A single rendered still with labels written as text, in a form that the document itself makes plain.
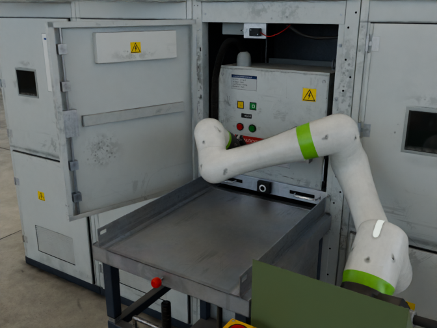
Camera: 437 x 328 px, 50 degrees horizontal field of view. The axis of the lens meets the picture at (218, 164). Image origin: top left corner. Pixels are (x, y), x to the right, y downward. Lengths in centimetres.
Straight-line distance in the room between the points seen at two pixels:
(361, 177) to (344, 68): 42
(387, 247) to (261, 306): 34
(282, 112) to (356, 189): 54
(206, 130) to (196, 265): 45
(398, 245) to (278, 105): 88
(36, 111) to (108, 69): 104
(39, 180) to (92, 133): 116
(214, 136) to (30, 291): 188
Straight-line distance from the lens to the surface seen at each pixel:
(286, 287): 114
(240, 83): 199
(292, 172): 197
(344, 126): 148
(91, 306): 290
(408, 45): 169
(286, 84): 190
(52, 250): 315
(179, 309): 257
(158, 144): 204
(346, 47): 176
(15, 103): 299
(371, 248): 124
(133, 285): 272
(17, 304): 305
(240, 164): 155
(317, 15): 179
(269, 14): 187
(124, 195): 202
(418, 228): 183
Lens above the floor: 162
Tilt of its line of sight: 18 degrees down
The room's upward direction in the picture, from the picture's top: straight up
